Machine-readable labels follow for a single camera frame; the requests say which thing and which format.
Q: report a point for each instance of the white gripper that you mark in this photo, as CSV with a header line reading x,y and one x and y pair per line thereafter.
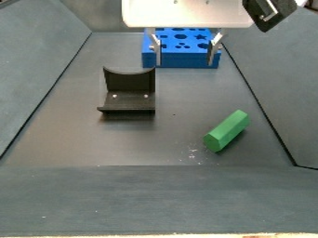
x,y
185,13

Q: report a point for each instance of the green hexagonal prism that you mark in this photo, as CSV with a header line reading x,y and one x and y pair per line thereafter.
x,y
226,131

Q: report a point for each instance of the blue shape sorter block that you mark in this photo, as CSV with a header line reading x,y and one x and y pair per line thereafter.
x,y
185,48

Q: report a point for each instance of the black curved cradle stand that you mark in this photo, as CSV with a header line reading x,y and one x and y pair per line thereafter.
x,y
130,91

